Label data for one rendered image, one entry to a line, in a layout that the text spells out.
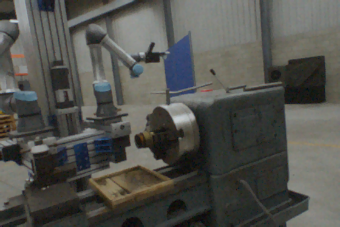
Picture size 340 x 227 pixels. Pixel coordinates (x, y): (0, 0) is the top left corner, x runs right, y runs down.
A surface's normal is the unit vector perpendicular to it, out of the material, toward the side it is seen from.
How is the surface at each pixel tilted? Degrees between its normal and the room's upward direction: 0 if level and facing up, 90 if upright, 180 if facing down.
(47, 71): 90
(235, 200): 90
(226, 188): 90
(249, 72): 90
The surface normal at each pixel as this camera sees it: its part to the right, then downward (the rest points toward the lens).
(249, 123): 0.51, 0.04
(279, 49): -0.66, 0.17
